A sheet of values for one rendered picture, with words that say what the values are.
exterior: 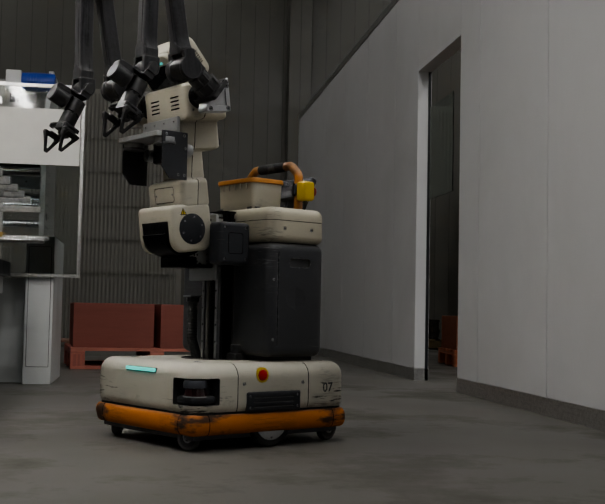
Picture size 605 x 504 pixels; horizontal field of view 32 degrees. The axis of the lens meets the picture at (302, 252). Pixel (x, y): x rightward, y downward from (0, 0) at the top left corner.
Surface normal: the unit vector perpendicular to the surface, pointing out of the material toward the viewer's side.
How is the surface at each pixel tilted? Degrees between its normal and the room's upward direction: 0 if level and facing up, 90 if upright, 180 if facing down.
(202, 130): 90
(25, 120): 90
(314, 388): 90
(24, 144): 90
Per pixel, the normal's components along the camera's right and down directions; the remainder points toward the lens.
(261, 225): -0.77, -0.05
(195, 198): 0.64, -0.03
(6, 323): 0.15, -0.05
